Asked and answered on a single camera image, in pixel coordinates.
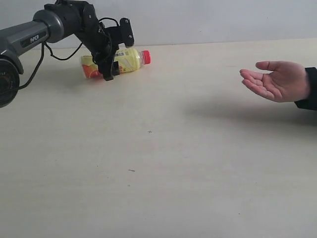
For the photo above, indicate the open person hand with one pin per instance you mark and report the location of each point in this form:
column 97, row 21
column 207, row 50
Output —
column 285, row 82

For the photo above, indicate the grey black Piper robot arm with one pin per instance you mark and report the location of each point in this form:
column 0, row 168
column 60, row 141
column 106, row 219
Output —
column 50, row 25

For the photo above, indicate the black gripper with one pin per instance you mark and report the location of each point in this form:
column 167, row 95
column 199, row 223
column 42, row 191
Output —
column 100, row 41

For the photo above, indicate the yellow juice bottle red cap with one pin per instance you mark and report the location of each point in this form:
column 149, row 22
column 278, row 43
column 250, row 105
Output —
column 128, row 60

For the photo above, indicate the dark sleeved forearm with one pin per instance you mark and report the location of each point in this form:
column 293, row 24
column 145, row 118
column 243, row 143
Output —
column 310, row 102

